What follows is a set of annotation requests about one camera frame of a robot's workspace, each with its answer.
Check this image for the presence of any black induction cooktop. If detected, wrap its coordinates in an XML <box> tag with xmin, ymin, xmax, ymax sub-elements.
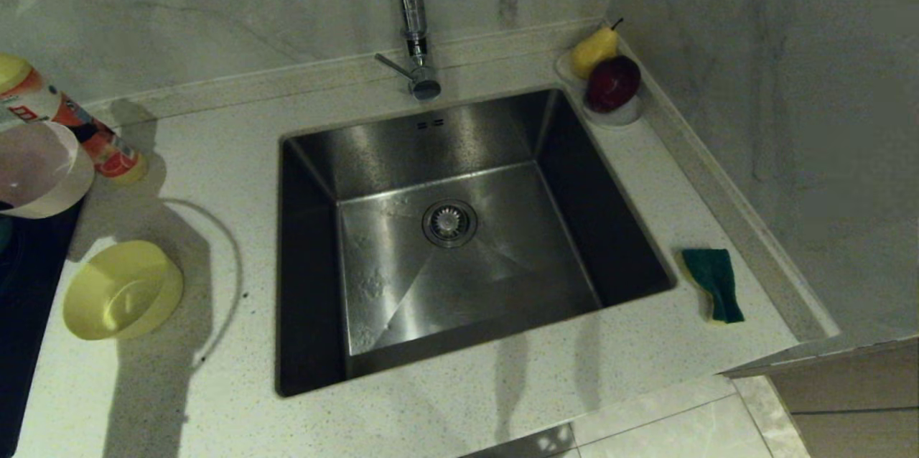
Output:
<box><xmin>0</xmin><ymin>198</ymin><xmax>84</xmax><ymax>458</ymax></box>

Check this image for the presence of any dark red apple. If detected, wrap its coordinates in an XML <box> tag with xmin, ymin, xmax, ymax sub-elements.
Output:
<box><xmin>586</xmin><ymin>55</ymin><xmax>643</xmax><ymax>114</ymax></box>

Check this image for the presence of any yellow green sponge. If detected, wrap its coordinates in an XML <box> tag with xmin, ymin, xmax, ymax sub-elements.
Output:
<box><xmin>680</xmin><ymin>248</ymin><xmax>746</xmax><ymax>325</ymax></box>

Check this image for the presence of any stainless steel sink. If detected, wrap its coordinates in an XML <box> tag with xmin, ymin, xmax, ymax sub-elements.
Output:
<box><xmin>276</xmin><ymin>88</ymin><xmax>677</xmax><ymax>398</ymax></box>

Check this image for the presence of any yellow pear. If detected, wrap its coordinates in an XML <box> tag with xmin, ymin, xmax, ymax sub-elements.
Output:
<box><xmin>571</xmin><ymin>19</ymin><xmax>624</xmax><ymax>81</ymax></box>

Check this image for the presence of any chrome faucet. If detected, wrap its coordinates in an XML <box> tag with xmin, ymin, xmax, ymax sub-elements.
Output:
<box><xmin>373</xmin><ymin>0</ymin><xmax>443</xmax><ymax>102</ymax></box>

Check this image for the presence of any round metal drain strainer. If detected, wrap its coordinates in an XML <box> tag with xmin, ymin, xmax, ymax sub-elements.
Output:
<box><xmin>422</xmin><ymin>200</ymin><xmax>479</xmax><ymax>249</ymax></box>

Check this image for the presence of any small white dish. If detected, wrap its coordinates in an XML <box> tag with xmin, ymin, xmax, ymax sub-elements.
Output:
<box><xmin>555</xmin><ymin>49</ymin><xmax>645</xmax><ymax>128</ymax></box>

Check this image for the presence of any orange dish soap bottle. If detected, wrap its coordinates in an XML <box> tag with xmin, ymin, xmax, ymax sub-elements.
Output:
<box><xmin>0</xmin><ymin>52</ymin><xmax>149</xmax><ymax>186</ymax></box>

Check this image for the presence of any pink plastic bowl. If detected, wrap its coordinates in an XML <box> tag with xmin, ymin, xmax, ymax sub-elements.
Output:
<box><xmin>0</xmin><ymin>121</ymin><xmax>96</xmax><ymax>220</ymax></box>

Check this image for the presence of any yellow plastic bowl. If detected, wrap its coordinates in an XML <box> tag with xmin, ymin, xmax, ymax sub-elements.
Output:
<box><xmin>62</xmin><ymin>240</ymin><xmax>185</xmax><ymax>342</ymax></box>

